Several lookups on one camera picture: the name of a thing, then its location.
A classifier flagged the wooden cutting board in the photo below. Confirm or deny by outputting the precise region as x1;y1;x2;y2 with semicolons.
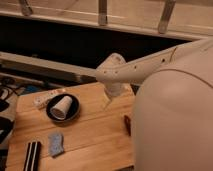
6;83;134;171

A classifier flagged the white power strip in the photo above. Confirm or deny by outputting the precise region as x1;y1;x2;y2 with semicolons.
33;89;66;109

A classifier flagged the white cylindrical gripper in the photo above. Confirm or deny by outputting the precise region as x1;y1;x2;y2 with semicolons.
103;83;124;110

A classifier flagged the left metal bracket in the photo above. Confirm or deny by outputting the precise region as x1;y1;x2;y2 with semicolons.
19;0;33;16

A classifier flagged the middle metal bracket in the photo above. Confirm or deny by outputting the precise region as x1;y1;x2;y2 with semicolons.
98;0;107;26

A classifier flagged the right metal bracket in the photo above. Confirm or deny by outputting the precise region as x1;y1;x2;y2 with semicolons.
158;0;176;34

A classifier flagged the white paper cup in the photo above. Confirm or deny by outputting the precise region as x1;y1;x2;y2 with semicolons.
50;96;73;120

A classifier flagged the dark brown oblong object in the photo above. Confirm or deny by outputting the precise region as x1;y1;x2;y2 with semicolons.
124;115;131;136

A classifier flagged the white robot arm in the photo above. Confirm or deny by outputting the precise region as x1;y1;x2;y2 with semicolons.
96;38;213;171

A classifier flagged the black white striped case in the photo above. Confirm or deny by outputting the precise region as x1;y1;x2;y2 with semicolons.
23;141;42;171

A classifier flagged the black round plate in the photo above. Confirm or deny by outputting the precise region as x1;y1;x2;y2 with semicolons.
46;94;80;122

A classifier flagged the metal bracket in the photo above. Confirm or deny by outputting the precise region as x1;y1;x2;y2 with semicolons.
19;0;33;16
98;0;107;26
158;0;176;34

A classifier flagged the grey metal rail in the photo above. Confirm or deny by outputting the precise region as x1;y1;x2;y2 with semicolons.
0;52;96;83

